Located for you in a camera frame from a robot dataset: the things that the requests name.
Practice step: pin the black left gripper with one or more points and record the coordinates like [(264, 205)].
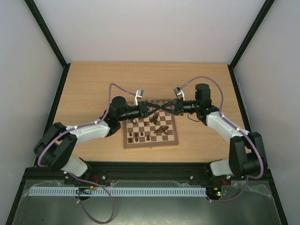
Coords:
[(144, 108)]

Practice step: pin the black frame post right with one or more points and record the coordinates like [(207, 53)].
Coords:
[(251, 32)]

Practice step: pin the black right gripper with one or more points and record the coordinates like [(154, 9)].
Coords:
[(179, 106)]

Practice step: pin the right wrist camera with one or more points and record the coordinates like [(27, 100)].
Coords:
[(179, 92)]

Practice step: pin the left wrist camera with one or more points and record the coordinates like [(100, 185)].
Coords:
[(138, 95)]

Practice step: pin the black frame post left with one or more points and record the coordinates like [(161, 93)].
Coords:
[(46, 32)]

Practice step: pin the light blue slotted cable duct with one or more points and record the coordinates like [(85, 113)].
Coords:
[(120, 191)]

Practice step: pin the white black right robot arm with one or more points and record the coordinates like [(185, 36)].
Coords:
[(246, 149)]

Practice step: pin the pile of dark chess pieces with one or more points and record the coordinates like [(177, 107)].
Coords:
[(160, 123)]

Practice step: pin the wooden chess board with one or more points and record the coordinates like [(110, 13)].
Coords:
[(131, 126)]

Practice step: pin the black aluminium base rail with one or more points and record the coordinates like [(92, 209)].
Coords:
[(192, 173)]

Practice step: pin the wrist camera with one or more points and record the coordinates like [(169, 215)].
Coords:
[(179, 92), (138, 95)]

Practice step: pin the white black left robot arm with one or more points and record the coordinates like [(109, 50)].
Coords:
[(55, 148)]

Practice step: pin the row of light chess pieces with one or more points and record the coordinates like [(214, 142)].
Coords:
[(159, 101)]

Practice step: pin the black frame post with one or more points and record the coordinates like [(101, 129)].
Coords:
[(46, 32), (251, 32)]

